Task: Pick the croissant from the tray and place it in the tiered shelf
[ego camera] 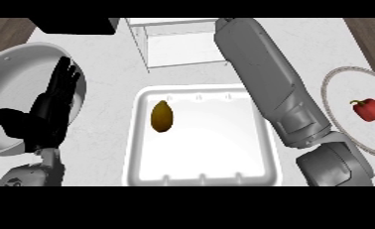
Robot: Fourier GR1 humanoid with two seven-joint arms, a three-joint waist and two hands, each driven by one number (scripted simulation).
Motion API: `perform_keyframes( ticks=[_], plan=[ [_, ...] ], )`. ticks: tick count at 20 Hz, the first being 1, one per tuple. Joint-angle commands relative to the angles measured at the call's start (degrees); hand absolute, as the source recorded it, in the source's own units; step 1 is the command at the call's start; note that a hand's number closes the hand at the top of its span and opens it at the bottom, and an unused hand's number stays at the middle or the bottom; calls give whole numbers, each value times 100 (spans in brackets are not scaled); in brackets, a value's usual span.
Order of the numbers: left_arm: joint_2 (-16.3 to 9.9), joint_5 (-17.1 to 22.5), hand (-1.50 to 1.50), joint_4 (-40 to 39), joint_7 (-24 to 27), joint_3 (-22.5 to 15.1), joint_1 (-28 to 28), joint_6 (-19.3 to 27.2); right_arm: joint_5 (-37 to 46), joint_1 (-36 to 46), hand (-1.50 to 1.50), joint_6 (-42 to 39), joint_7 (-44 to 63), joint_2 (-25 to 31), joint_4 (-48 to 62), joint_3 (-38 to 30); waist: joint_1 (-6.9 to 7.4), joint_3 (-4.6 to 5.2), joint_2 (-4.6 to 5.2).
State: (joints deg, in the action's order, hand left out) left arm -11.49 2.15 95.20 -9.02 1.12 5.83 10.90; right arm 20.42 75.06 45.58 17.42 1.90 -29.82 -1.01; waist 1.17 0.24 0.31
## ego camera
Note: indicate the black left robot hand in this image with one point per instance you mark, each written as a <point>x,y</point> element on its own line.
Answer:
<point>50,107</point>

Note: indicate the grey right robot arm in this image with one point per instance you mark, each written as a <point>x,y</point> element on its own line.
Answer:
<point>278,91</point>

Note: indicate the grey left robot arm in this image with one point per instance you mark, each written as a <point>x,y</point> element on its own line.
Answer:
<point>41,171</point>

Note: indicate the white tray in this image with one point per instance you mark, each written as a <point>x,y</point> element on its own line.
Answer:
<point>202,137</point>

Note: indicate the white tiered shelf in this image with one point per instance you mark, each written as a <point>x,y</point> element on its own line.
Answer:
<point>177,43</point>

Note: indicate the white round bowl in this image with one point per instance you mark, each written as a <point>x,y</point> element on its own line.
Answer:
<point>24,84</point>

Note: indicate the black appliance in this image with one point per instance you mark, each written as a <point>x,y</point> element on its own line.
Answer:
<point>72,25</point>

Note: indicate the white round plate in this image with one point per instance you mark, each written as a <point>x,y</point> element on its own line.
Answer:
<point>348,104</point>

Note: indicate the red bell pepper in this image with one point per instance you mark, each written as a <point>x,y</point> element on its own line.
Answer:
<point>365,109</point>

